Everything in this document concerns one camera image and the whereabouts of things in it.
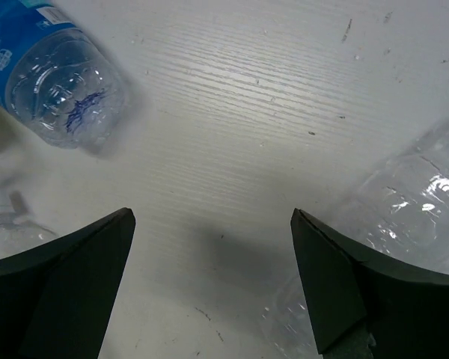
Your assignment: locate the blue label clear bottle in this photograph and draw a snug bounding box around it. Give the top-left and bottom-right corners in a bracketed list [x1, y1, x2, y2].
[0, 1, 126, 150]

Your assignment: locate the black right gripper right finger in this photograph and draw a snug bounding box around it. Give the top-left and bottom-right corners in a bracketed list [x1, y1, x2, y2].
[290, 209, 449, 358]

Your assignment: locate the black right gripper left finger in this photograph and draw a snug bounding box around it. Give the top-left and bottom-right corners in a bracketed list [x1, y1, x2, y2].
[0, 208, 135, 358]

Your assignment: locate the clear bottle white cap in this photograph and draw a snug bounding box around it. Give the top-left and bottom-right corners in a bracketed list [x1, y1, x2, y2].
[0, 189, 58, 260]

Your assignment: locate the clear plastic bottle blue cap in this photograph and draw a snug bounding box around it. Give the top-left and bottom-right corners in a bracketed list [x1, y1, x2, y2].
[263, 121, 449, 358]

